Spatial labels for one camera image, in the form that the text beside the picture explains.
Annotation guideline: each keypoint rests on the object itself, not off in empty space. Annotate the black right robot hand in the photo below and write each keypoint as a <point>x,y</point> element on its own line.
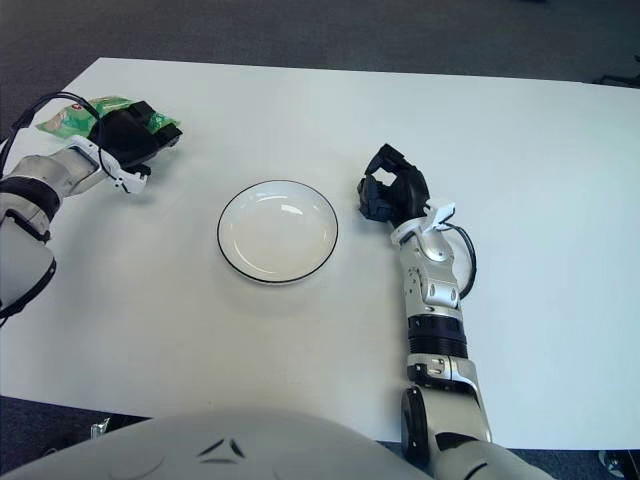
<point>410,190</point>

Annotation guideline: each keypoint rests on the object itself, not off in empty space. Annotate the grey robot torso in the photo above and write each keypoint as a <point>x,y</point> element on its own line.
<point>150,450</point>

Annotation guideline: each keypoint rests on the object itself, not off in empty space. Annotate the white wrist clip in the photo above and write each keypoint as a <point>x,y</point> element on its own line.
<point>442,212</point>
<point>132,184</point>

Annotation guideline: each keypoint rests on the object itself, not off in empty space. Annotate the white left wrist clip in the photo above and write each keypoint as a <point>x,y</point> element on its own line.
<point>132,184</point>

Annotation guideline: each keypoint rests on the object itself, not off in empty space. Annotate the white plate black rim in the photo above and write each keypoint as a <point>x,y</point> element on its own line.
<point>277,235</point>

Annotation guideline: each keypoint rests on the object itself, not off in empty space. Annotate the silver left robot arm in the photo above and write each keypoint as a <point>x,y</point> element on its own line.
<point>55,172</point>

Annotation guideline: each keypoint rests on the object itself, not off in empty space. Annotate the green chips snack bag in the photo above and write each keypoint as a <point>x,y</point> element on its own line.
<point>65,120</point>

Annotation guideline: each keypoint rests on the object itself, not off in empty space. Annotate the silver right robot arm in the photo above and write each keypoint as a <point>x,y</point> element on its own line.
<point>435,290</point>

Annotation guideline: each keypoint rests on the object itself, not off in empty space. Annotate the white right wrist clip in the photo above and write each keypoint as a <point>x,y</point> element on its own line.
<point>442,212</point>

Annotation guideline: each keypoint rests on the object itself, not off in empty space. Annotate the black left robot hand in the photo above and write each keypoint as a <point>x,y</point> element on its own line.
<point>125,135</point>

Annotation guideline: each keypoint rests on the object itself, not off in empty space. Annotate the silver table caster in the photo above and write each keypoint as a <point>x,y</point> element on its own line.
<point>100,430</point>
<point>612,460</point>

